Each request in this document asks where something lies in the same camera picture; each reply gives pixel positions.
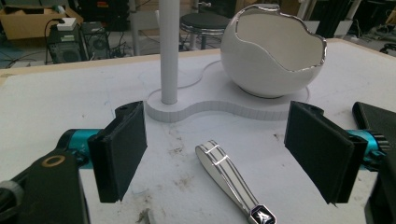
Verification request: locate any small white box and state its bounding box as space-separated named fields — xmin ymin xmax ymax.
xmin=56 ymin=17 xmax=78 ymax=32

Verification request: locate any white striped strap keychain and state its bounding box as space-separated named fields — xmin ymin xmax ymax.
xmin=194 ymin=139 xmax=277 ymax=224

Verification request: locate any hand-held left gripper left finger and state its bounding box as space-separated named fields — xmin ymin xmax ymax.
xmin=88 ymin=101 xmax=148 ymax=203

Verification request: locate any black cable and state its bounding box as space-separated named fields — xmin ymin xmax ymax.
xmin=43 ymin=18 xmax=66 ymax=65

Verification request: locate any white eggshell-shaped bowl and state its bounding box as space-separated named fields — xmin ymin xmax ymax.
xmin=219 ymin=3 xmax=328 ymax=99

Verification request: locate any black round stool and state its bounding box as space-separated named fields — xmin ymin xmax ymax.
xmin=179 ymin=12 xmax=232 ymax=50

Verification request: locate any white stand with pole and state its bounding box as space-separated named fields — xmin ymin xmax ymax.
xmin=144 ymin=0 xmax=311 ymax=123

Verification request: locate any black computer tower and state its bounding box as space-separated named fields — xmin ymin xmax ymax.
xmin=46 ymin=24 xmax=84 ymax=64
xmin=80 ymin=21 xmax=112 ymax=61

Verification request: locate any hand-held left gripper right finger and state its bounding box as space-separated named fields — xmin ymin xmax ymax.
xmin=283 ymin=101 xmax=369 ymax=205

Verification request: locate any cardboard box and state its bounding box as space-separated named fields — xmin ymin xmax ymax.
xmin=0 ymin=4 xmax=84 ymax=41

